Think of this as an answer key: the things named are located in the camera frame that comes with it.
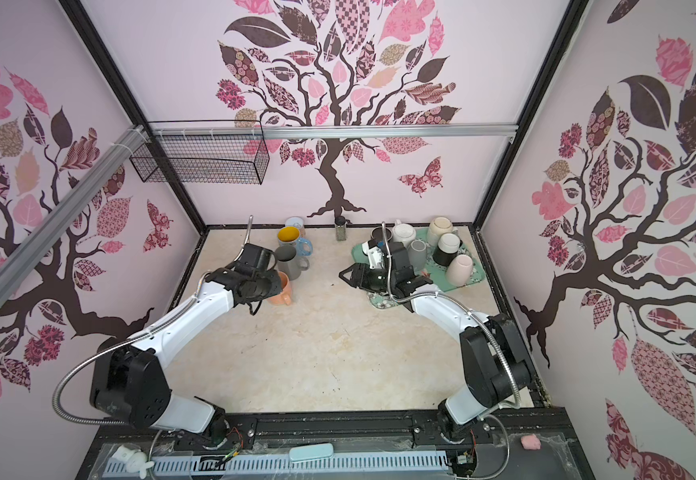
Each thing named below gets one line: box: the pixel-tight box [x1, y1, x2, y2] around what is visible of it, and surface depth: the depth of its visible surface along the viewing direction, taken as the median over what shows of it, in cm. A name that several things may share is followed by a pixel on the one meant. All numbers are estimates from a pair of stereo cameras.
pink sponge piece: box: [520, 434, 542, 451], surface depth 72 cm
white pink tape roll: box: [284, 216, 305, 233], surface depth 116 cm
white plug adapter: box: [112, 444, 155, 479], surface depth 69 cm
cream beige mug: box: [429, 216, 458, 237], surface depth 112 cm
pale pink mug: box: [446, 254, 473, 287], surface depth 100 cm
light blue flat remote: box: [289, 443, 334, 462], surface depth 70 cm
